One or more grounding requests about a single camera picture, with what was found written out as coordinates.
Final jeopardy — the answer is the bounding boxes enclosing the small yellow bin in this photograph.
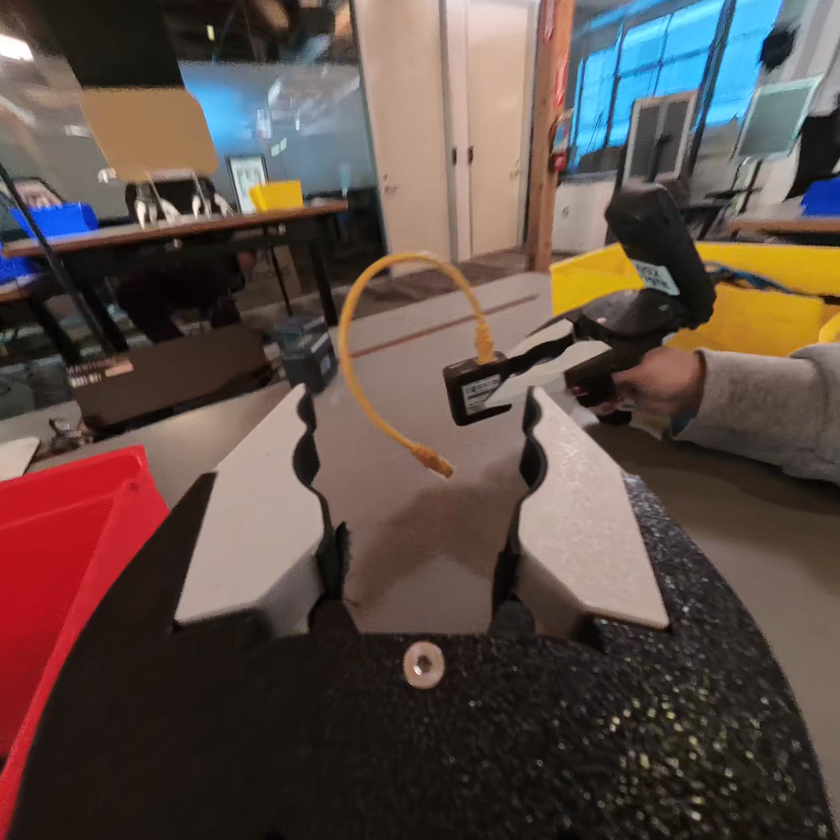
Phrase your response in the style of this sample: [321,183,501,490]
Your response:
[248,180,305,213]

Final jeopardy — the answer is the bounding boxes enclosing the white framed dark screen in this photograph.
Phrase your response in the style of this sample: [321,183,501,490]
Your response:
[619,91,698,186]

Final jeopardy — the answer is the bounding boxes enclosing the dark teal battery box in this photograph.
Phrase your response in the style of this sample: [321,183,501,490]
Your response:
[272,315,340,395]

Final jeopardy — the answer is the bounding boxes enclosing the black round lamp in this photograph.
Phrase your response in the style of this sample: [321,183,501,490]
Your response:
[760,25,800,68]

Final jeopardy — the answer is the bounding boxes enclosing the brown cardboard sheet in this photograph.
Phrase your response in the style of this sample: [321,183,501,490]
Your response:
[79,87,221,182]

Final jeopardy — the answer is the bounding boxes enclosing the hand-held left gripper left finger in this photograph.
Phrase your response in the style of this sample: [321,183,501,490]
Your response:
[175,384,350,636]

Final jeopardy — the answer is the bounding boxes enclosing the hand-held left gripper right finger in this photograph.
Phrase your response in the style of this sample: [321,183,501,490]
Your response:
[491,386,671,637]

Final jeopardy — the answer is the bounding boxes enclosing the wooden pillar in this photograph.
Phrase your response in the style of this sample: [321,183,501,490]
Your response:
[525,0,576,274]

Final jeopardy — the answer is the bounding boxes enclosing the person's right forearm grey sleeve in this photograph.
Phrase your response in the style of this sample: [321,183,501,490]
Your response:
[669,343,840,487]

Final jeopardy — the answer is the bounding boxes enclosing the white double doors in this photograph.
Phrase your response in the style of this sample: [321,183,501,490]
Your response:
[354,0,540,265]

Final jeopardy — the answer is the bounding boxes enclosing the person's right hand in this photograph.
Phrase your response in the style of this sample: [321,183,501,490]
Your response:
[587,346,707,424]

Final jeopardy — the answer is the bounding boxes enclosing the large yellow plastic bin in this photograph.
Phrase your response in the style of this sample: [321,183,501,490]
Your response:
[550,241,840,361]

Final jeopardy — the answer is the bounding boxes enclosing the blue plastic bin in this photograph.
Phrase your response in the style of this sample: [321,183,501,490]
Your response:
[10,201,99,238]

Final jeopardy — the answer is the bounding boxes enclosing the red plastic bin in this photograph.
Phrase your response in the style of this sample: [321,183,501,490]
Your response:
[0,445,172,778]

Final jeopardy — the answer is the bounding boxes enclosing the black adapter box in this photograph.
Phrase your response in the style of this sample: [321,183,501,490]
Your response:
[442,350,514,427]

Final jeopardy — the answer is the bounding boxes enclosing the white framed pale screen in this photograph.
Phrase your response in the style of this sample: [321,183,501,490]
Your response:
[731,75,825,162]

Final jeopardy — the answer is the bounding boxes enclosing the yellow ethernet cable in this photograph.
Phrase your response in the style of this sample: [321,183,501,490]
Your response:
[337,251,494,479]

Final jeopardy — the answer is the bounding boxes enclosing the wooden office table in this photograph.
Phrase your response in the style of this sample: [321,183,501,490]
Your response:
[0,199,350,358]

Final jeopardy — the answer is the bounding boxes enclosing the framed picture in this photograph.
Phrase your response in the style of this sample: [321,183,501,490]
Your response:
[225,154,270,215]

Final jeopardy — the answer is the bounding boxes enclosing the black flat case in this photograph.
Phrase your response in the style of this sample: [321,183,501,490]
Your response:
[64,325,278,435]

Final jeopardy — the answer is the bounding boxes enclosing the blue cable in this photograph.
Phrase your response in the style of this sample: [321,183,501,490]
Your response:
[705,261,808,293]

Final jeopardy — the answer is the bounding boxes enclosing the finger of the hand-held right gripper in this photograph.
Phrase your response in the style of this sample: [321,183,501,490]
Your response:
[484,340,613,408]
[507,316,578,378]

